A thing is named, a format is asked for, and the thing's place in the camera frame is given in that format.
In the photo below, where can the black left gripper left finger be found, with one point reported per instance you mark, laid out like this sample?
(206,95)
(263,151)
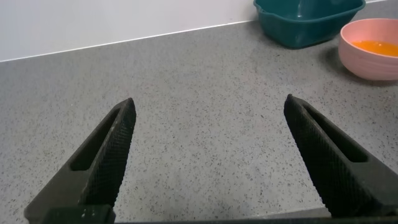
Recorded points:
(105,155)

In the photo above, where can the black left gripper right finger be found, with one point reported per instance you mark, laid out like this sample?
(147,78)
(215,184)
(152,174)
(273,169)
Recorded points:
(332,168)

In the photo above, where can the orange juice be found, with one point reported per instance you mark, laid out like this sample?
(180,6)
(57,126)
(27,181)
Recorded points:
(379,48)

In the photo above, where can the pink round bowl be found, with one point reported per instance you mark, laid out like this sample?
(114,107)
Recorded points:
(360,63)

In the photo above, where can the teal square plastic basin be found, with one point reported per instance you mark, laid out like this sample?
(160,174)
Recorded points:
(298,28)

